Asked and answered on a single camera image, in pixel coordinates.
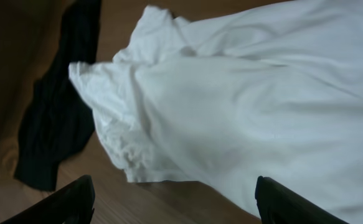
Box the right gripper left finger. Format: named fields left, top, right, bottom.
left=2, top=175, right=95, bottom=224

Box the black garment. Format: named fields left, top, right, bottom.
left=14, top=0, right=101, bottom=192

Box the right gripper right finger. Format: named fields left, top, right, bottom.
left=255, top=176, right=347, bottom=224

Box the white polo shirt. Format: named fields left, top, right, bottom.
left=68, top=1, right=363, bottom=223

